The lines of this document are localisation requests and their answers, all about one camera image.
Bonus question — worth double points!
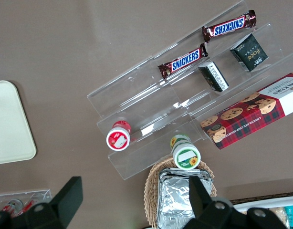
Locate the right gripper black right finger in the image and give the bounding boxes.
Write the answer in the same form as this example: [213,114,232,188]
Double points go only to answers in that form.
[188,176,236,220]

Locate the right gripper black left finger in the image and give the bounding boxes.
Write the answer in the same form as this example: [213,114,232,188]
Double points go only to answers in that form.
[25,176,84,229]

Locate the oval wicker basket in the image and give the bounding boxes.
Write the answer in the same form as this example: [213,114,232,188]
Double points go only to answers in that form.
[143,156,218,228]

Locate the beige rectangular tray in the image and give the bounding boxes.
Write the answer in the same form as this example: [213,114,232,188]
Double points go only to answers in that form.
[0,80,38,166]

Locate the stack of foil containers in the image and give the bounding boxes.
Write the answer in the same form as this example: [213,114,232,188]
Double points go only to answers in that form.
[157,167,214,229]

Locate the red Coca-Cola bottle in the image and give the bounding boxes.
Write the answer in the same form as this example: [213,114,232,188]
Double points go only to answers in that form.
[2,198,23,213]
[22,200,36,211]

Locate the green-lidded white cup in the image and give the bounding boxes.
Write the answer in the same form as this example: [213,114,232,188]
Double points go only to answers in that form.
[169,134,202,171]

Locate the clear acrylic bottle rack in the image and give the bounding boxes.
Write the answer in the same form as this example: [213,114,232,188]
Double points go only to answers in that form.
[0,189,52,217]

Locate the white rectangular snack bin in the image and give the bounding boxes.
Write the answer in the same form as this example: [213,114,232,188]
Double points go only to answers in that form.
[231,195,293,229]

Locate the dark brown flat board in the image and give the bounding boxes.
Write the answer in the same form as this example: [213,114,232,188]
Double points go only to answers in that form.
[231,190,293,204]

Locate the red-lidded white cup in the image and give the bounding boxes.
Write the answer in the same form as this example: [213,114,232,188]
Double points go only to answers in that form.
[106,120,133,152]

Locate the clear bag of cookies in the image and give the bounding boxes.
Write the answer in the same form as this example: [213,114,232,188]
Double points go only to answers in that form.
[267,207,286,217]

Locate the red tartan Walkers cookie box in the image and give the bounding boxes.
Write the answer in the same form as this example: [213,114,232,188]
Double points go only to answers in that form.
[199,72,293,151]

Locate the teal snack pack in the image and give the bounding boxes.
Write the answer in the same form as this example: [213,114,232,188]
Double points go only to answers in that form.
[283,206,293,228]

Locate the clear acrylic stepped shelf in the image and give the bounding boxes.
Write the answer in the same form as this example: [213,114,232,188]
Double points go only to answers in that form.
[86,0,293,182]

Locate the small black box white side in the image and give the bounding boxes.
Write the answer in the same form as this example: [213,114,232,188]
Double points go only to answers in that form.
[198,60,230,93]

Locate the Snickers chocolate bar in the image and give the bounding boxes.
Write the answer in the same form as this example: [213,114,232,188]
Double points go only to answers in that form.
[157,43,209,80]
[201,10,257,44]

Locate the small black Face box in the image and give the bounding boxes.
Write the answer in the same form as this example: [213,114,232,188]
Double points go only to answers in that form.
[230,33,269,73]

